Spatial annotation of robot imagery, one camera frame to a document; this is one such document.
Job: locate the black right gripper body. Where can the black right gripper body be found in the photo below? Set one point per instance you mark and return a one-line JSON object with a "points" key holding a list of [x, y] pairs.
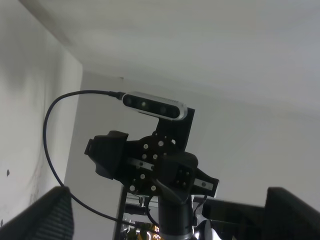
{"points": [[169, 137]]}

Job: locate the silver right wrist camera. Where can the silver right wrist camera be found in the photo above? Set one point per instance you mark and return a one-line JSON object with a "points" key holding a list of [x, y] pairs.
{"points": [[155, 106]]}

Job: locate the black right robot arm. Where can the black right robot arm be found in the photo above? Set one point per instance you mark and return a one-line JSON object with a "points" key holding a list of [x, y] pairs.
{"points": [[175, 217]]}

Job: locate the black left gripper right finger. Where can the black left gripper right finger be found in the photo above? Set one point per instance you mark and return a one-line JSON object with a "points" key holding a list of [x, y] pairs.
{"points": [[283, 217]]}

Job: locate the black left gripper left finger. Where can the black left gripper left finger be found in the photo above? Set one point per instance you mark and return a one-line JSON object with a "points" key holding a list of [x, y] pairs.
{"points": [[49, 218]]}

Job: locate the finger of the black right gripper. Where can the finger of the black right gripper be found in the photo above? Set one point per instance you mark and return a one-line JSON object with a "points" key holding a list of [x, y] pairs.
{"points": [[175, 173], [106, 151]]}

